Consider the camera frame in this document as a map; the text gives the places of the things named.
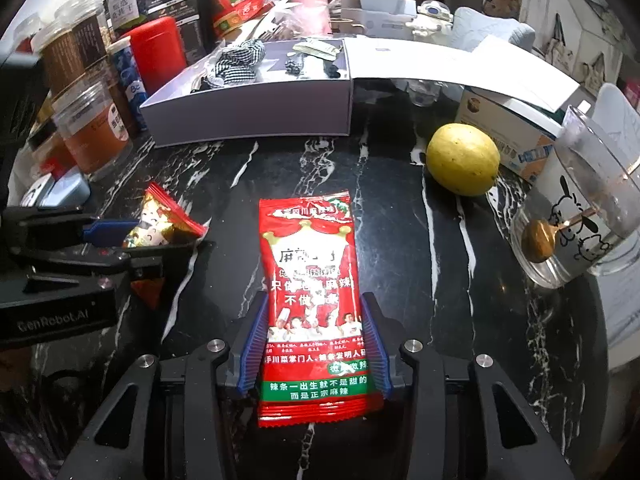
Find light grey chair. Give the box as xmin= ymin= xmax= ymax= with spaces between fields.
xmin=596 ymin=81 xmax=640 ymax=133

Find white cardboard gift box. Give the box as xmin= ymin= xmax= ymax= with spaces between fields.
xmin=139 ymin=36 xmax=577 ymax=149

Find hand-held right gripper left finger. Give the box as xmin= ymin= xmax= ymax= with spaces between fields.
xmin=57 ymin=289 xmax=272 ymax=480

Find pink cup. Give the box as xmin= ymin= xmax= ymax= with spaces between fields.
xmin=284 ymin=0 xmax=334 ymax=37

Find red canister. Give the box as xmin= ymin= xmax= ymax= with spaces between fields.
xmin=121 ymin=15 xmax=194 ymax=97

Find red gift packet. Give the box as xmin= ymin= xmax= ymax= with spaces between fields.
xmin=211 ymin=0 xmax=267 ymax=39

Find small red gold snack packet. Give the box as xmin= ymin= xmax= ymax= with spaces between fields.
xmin=121 ymin=181 xmax=209 ymax=252

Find plain white shipping box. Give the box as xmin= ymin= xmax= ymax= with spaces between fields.
xmin=339 ymin=0 xmax=419 ymax=29

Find glass cup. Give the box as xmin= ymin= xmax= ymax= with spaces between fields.
xmin=511 ymin=104 xmax=640 ymax=289

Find yellow lemon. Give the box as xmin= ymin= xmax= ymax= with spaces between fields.
xmin=425 ymin=121 xmax=502 ymax=198

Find black foil bag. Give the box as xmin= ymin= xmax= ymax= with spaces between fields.
xmin=139 ymin=0 xmax=214 ymax=64

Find jar with brown contents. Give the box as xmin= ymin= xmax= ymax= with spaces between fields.
xmin=31 ymin=21 xmax=79 ymax=102

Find large checkered cloth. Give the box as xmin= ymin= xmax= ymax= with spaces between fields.
xmin=206 ymin=39 xmax=267 ymax=84

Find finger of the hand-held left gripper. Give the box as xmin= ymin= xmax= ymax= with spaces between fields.
xmin=1 ymin=207 xmax=142 ymax=252
xmin=12 ymin=240 xmax=212 ymax=288

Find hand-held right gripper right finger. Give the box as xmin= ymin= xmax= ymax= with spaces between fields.
xmin=359 ymin=290 xmax=577 ymax=480

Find white robot toy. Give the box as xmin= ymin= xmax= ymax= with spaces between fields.
xmin=404 ymin=0 xmax=454 ymax=42

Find gold spoon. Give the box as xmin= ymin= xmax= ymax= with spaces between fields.
xmin=519 ymin=159 xmax=640 ymax=264

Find jar with orange contents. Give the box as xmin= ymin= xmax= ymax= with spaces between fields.
xmin=51 ymin=79 xmax=134 ymax=182

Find light blue case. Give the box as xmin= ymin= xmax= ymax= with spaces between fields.
xmin=19 ymin=166 xmax=92 ymax=209

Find jar with dark brown label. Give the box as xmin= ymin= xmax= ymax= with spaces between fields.
xmin=54 ymin=0 xmax=109 ymax=69

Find grey cushion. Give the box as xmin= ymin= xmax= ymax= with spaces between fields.
xmin=446 ymin=6 xmax=537 ymax=54

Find printed cardboard carton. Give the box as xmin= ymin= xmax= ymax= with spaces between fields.
xmin=454 ymin=86 xmax=564 ymax=184

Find blue tube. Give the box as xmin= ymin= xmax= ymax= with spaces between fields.
xmin=106 ymin=34 xmax=149 ymax=137

